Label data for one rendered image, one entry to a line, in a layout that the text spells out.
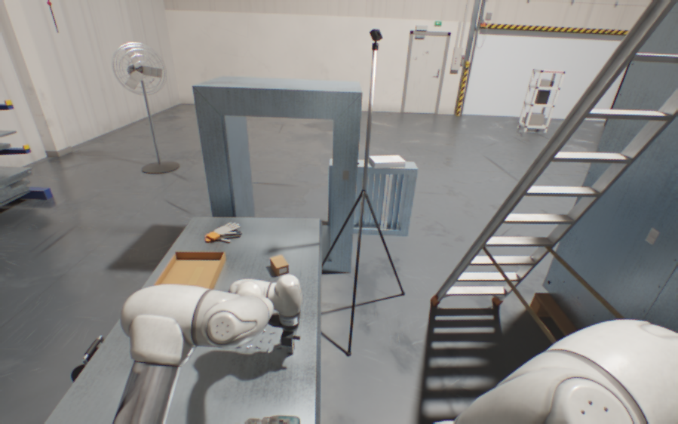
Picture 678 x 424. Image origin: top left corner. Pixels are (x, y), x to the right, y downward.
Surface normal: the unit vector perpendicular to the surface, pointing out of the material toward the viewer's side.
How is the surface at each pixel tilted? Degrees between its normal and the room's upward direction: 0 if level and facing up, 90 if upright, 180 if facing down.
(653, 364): 17
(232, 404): 0
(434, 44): 90
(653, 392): 32
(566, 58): 90
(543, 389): 50
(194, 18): 90
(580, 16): 90
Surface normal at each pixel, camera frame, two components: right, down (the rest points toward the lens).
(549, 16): -0.02, 0.46
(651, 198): -1.00, -0.04
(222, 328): 0.10, -0.14
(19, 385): 0.04, -0.89
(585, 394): 0.04, -0.58
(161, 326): -0.02, -0.33
